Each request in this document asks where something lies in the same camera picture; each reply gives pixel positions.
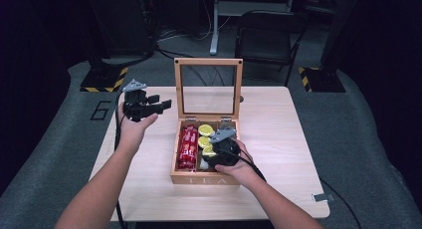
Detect white floor cable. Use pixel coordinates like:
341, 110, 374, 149
157, 0, 232, 43

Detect person's left hand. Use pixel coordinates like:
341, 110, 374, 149
116, 103, 159, 154

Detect red stick packet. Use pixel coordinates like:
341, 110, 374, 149
187, 124, 199, 171
177, 125, 191, 171

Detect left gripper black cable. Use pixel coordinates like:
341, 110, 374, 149
113, 91, 129, 229

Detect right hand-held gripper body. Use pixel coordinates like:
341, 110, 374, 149
208, 126, 241, 169

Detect black stand with striped base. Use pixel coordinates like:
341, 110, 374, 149
80, 0, 129, 94
298, 0, 363, 94

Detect white desk frame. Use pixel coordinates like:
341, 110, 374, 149
209, 0, 297, 56

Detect person's right hand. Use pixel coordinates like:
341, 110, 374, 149
214, 137, 256, 187

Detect wooden tea box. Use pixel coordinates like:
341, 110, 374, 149
169, 57, 244, 186

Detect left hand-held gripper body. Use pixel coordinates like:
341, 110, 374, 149
121, 79, 151, 123

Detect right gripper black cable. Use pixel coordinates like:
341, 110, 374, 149
217, 148, 268, 183

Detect black folding chair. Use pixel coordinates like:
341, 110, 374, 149
231, 10, 309, 88

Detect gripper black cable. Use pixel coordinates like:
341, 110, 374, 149
113, 91, 129, 229
217, 148, 268, 183

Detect black floor cable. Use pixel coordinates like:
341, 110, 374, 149
319, 178, 363, 229
155, 47, 227, 88

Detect grey tape strip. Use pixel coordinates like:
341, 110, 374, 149
312, 192, 335, 203

